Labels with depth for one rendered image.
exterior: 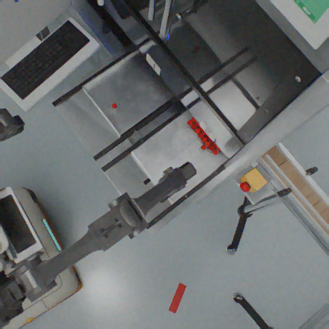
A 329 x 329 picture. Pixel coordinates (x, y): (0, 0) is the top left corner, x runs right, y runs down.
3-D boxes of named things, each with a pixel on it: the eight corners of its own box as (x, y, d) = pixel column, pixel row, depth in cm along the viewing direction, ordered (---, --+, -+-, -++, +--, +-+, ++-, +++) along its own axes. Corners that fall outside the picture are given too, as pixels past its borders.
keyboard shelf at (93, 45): (59, 6, 206) (58, 4, 203) (101, 47, 202) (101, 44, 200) (-18, 70, 196) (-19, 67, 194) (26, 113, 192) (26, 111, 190)
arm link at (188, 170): (164, 170, 148) (178, 192, 147) (191, 152, 151) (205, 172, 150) (157, 175, 160) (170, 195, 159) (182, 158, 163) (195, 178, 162)
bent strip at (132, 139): (136, 134, 182) (136, 129, 176) (140, 139, 181) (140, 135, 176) (108, 153, 179) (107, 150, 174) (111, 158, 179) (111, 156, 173)
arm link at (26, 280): (4, 287, 131) (13, 302, 131) (24, 272, 127) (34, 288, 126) (24, 272, 139) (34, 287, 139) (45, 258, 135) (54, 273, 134)
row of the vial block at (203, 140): (189, 122, 184) (190, 118, 180) (217, 155, 181) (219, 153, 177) (184, 125, 184) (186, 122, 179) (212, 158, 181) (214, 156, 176)
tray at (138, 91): (147, 45, 192) (147, 41, 189) (184, 91, 188) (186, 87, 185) (83, 89, 186) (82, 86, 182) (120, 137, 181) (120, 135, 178)
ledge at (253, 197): (257, 159, 184) (258, 158, 182) (278, 184, 182) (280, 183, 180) (232, 179, 181) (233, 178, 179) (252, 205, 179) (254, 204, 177)
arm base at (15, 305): (-18, 288, 133) (0, 326, 131) (-2, 277, 130) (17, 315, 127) (4, 278, 141) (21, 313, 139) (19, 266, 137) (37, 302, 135)
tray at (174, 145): (195, 105, 187) (197, 102, 183) (236, 153, 182) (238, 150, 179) (131, 153, 180) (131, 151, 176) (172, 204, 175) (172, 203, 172)
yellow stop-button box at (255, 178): (252, 167, 173) (258, 164, 166) (265, 182, 172) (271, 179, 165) (238, 179, 171) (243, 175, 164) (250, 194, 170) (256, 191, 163)
